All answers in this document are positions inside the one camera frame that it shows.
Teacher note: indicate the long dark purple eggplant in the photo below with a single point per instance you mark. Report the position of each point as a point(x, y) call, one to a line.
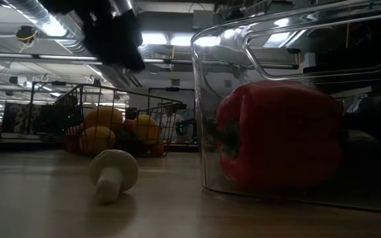
point(375, 119)

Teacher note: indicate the long horizontal overhead bar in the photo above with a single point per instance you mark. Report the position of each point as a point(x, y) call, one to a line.
point(28, 56)

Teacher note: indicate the yellow lemon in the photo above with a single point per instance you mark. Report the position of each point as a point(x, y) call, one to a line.
point(96, 140)

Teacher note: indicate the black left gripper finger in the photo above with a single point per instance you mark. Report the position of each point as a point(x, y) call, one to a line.
point(106, 53)
point(134, 56)

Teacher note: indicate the clear plastic bin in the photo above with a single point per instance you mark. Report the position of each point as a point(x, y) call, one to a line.
point(217, 82)

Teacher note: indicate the large grey spiral duct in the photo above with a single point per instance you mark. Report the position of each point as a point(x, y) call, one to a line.
point(71, 46)

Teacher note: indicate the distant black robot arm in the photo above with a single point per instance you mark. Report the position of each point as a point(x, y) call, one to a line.
point(187, 130)

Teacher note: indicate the black metal frame stand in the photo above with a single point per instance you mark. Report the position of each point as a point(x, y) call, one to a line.
point(58, 83)
point(172, 89)

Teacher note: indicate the red bell pepper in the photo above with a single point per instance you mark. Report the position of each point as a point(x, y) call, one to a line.
point(283, 132)

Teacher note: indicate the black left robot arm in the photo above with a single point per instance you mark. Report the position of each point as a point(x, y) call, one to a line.
point(61, 5)

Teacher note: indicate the patterned panel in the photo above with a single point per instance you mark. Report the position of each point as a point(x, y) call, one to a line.
point(22, 117)

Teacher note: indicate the bright ceiling light panel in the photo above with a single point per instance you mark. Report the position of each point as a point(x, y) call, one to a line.
point(181, 40)
point(154, 38)

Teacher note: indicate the large yellow fruit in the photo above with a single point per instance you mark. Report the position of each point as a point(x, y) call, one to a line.
point(148, 129)

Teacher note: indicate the white mushroom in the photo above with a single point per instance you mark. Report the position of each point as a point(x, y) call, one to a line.
point(114, 168)

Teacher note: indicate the shiny corrugated air duct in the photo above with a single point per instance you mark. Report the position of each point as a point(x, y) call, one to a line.
point(124, 5)

